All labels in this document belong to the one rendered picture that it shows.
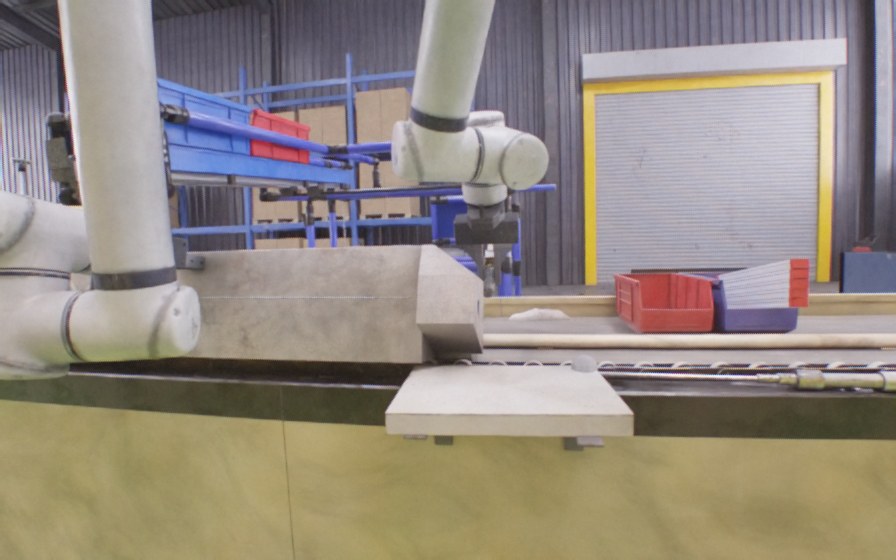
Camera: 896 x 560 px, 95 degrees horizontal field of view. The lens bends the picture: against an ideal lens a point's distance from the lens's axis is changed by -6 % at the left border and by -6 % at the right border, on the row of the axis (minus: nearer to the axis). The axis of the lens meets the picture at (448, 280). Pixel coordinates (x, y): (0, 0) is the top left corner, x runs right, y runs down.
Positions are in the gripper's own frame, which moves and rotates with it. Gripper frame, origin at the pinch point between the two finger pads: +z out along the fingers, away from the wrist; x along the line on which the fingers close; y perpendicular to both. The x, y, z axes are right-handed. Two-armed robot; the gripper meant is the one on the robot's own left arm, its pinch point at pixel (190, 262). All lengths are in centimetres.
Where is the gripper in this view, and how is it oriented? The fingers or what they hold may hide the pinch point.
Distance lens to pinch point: 91.7
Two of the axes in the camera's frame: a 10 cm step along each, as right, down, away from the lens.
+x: -9.9, 0.1, 1.7
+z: 1.7, 0.9, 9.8
